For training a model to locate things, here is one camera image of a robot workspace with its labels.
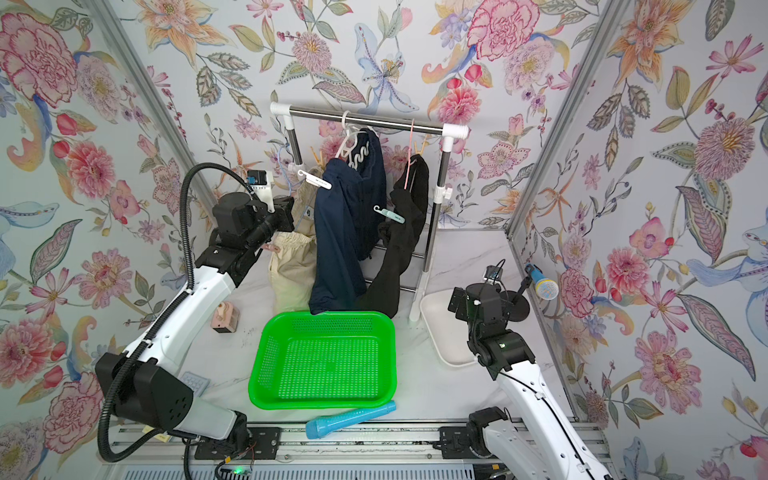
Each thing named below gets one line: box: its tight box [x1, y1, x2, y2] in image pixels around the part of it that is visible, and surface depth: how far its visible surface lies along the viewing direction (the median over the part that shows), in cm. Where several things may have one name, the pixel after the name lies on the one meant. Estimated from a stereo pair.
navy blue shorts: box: [309, 127, 387, 315], surface depth 84 cm
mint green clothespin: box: [373, 205, 406, 224], surface depth 69 cm
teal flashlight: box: [306, 400, 397, 439], surface depth 76 cm
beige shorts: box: [269, 178, 316, 313], surface depth 81 cm
